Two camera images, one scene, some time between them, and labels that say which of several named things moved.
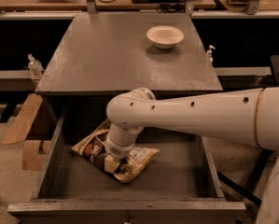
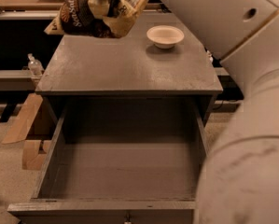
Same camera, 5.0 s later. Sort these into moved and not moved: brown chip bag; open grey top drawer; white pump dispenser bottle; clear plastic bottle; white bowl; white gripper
Moved: brown chip bag; white gripper
Not moved: white pump dispenser bottle; white bowl; open grey top drawer; clear plastic bottle
